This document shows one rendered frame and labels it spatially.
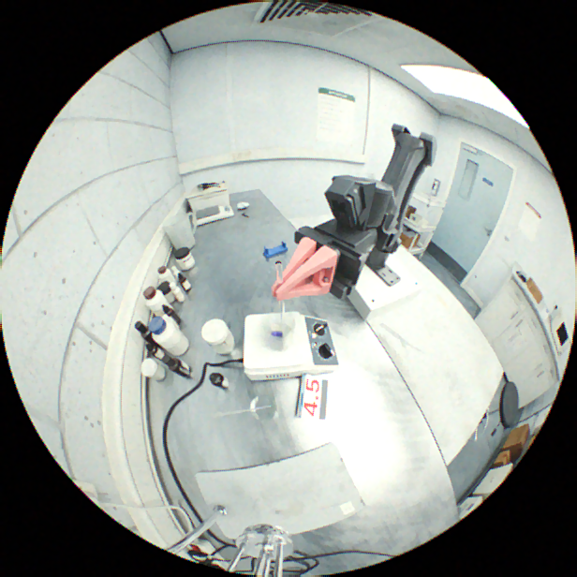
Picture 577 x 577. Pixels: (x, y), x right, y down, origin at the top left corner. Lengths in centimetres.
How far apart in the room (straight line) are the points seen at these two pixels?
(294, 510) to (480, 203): 320
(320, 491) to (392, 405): 24
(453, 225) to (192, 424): 334
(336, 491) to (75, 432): 49
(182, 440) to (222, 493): 14
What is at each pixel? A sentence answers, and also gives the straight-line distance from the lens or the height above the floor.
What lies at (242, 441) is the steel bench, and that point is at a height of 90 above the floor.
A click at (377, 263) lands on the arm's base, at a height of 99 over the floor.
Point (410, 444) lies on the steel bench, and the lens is 49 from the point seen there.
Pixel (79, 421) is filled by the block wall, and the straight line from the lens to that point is 44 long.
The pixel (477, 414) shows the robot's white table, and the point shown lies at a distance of 69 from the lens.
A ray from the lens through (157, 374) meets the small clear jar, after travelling 48.
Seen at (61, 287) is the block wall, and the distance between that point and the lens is 46.
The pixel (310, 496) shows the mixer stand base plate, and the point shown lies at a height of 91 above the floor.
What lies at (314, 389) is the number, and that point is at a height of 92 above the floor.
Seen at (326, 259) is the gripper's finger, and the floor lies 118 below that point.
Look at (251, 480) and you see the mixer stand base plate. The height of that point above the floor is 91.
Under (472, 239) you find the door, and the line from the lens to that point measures 310.
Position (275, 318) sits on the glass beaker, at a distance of 30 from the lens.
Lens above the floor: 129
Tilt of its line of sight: 47 degrees down
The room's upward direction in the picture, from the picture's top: straight up
